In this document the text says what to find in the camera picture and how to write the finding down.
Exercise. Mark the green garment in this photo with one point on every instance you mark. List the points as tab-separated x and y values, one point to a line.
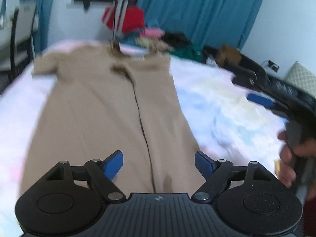
190	52

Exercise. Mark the black and beige chair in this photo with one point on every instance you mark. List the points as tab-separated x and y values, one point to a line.
25	10

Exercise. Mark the right hand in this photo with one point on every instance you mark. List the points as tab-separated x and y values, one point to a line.
287	175

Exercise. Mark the silver tripod with phone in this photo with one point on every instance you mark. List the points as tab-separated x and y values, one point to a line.
120	8

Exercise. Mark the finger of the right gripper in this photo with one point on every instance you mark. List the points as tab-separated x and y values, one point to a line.
260	100

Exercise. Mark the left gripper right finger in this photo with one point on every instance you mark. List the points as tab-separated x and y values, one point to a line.
216	174

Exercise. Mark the blue curtain right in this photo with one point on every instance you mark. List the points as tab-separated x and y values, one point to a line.
204	22

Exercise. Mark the black garment pile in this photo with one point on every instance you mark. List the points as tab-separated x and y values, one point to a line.
176	40

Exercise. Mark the tan hoodie with white print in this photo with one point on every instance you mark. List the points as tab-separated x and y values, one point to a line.
105	101

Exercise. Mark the red garment on tripod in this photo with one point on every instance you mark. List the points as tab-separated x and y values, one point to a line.
134	19

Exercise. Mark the brown paper bag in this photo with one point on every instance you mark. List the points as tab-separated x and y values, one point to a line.
227	54

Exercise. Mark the pink garment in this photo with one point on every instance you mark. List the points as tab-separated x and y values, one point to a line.
152	32

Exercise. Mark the blue curtain left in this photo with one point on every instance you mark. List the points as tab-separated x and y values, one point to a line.
43	11

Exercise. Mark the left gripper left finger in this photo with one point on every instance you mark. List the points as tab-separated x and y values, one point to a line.
101	175

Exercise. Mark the quilted beige headboard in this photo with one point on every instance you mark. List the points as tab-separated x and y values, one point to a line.
302	78

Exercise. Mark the pastel rainbow bed cover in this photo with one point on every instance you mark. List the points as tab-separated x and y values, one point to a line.
224	124

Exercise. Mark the white vanity desk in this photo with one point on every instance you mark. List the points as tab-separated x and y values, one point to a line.
5	46

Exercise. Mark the blue curtain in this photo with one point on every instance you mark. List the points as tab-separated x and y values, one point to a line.
43	11
204	22

